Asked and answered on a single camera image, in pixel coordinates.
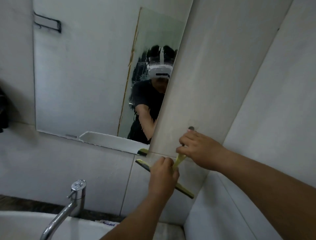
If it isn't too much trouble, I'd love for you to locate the person's left hand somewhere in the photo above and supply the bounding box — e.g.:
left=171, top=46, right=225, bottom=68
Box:
left=148, top=157, right=180, bottom=199

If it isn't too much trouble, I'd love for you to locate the person's right hand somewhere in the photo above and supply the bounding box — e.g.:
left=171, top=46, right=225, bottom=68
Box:
left=175, top=130, right=228, bottom=172

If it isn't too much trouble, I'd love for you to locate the yellow-green window squeegee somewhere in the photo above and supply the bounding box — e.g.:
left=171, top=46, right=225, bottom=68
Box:
left=135, top=153, right=195, bottom=199

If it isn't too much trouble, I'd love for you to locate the person's left forearm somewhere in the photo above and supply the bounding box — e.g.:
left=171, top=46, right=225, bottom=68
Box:
left=99, top=190, right=174, bottom=240

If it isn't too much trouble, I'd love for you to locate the person's right forearm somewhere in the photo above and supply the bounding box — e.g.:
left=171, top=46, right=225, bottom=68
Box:
left=212, top=146, right=316, bottom=240

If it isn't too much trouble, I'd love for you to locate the chrome sink faucet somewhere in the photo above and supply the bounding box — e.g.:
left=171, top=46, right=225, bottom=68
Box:
left=40, top=180, right=87, bottom=240

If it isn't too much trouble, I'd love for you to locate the white ceramic sink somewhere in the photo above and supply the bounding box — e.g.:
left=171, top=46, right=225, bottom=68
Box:
left=0, top=210, right=184, bottom=240

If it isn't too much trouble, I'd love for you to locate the black cloth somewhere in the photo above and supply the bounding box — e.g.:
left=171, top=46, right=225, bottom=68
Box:
left=0, top=80, right=11, bottom=133

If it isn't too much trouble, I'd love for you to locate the frameless wall mirror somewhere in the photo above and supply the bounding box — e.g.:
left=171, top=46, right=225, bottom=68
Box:
left=33, top=0, right=194, bottom=156

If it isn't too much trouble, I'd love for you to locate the black wall rack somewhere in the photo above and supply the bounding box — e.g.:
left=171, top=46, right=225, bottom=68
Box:
left=34, top=12, right=62, bottom=34

